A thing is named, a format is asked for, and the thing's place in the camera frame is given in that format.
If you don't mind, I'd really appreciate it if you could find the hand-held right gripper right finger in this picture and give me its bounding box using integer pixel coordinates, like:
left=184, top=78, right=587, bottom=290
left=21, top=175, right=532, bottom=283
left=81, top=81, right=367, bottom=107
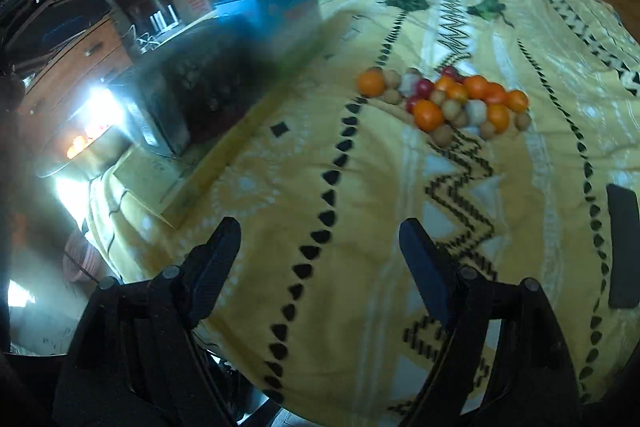
left=390, top=218, right=585, bottom=427

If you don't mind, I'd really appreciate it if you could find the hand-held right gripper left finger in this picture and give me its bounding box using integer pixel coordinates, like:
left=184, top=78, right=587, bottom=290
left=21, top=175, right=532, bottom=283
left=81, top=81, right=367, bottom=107
left=52, top=217, right=242, bottom=427

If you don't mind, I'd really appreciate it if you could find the heap of small brown fruits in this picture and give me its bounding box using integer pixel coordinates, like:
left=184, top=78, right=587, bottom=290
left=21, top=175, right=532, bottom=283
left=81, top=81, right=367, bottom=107
left=376, top=69, right=533, bottom=146

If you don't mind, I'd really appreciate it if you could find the large metal bowl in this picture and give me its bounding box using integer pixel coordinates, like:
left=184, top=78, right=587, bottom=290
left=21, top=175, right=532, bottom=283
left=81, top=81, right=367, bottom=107
left=37, top=122, right=132, bottom=180

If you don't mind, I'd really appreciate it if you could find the white router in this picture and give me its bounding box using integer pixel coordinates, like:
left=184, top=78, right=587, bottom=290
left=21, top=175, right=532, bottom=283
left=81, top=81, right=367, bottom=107
left=150, top=4, right=181, bottom=32

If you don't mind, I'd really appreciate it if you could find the wooden dresser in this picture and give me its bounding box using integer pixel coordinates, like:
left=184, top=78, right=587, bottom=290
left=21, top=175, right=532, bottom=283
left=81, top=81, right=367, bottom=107
left=15, top=12, right=138, bottom=148

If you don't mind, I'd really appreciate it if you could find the flat yellow green box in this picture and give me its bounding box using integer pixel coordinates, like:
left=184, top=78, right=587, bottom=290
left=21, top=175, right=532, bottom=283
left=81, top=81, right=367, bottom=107
left=112, top=147, right=228, bottom=229

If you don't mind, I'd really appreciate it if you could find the pink plastic basket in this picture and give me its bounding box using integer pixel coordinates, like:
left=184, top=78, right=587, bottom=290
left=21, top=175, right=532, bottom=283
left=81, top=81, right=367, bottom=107
left=62, top=229, right=109, bottom=284

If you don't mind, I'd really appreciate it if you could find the yellow patterned blanket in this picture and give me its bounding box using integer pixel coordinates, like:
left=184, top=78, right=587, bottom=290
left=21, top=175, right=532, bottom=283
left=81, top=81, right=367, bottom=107
left=85, top=0, right=640, bottom=425

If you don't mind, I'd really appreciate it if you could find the black carton box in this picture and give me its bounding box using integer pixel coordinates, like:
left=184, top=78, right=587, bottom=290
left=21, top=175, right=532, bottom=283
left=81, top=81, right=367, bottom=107
left=107, top=19, right=281, bottom=158

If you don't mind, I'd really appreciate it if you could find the ripe orange fruit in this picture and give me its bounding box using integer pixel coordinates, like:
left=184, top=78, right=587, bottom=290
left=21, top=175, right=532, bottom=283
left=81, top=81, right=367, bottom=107
left=65, top=134, right=89, bottom=158

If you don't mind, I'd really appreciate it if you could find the white carton box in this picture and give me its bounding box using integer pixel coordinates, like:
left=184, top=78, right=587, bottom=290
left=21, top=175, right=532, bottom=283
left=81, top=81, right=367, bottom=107
left=7, top=307, right=85, bottom=355

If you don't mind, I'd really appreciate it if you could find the blue carton box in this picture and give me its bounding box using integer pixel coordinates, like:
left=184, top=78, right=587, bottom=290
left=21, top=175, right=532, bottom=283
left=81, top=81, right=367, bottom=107
left=216, top=0, right=323, bottom=58

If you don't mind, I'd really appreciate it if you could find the black flat device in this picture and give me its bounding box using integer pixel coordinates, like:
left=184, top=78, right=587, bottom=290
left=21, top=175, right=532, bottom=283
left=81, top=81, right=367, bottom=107
left=606, top=184, right=640, bottom=309

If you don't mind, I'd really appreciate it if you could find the white cable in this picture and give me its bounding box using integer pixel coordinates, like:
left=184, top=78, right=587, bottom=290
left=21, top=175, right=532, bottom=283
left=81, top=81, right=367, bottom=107
left=131, top=27, right=158, bottom=54

